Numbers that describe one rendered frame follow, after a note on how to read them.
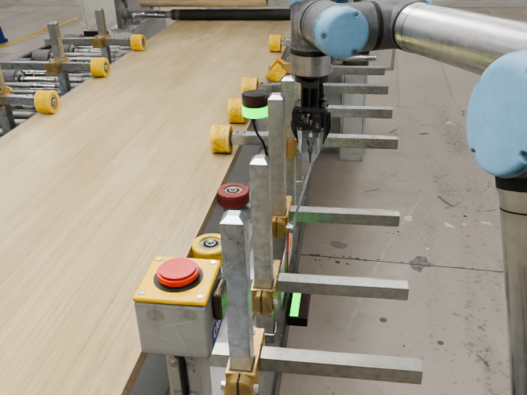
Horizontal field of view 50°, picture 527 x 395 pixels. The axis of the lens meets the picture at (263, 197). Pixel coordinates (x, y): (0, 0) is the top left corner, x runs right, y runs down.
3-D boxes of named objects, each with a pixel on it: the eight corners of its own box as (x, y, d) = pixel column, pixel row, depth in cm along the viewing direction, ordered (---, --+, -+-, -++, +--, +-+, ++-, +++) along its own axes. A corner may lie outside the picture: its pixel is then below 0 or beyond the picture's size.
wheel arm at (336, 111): (391, 115, 179) (392, 104, 177) (391, 119, 176) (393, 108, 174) (237, 111, 186) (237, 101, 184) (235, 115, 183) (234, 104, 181)
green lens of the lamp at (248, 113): (270, 110, 128) (270, 100, 127) (267, 118, 123) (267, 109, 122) (245, 109, 129) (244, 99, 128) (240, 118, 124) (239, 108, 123)
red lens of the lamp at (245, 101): (270, 99, 127) (270, 89, 126) (267, 107, 122) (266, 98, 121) (244, 99, 128) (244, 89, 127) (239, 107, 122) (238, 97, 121)
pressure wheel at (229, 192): (252, 220, 148) (251, 181, 143) (248, 236, 141) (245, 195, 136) (223, 219, 149) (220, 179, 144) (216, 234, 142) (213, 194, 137)
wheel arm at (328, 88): (387, 92, 201) (387, 81, 199) (387, 95, 197) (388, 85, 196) (249, 89, 208) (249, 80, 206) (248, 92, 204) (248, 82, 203)
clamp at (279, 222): (292, 212, 147) (292, 195, 144) (286, 239, 135) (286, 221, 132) (270, 211, 147) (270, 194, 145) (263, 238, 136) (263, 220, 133)
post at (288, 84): (295, 230, 170) (295, 74, 147) (294, 236, 167) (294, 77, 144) (284, 230, 170) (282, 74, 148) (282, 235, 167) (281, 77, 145)
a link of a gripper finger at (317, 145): (308, 170, 127) (309, 132, 122) (310, 160, 132) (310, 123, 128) (322, 171, 126) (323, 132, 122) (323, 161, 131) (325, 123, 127)
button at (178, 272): (204, 271, 56) (202, 257, 55) (194, 296, 52) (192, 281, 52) (165, 269, 56) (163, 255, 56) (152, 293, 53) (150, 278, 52)
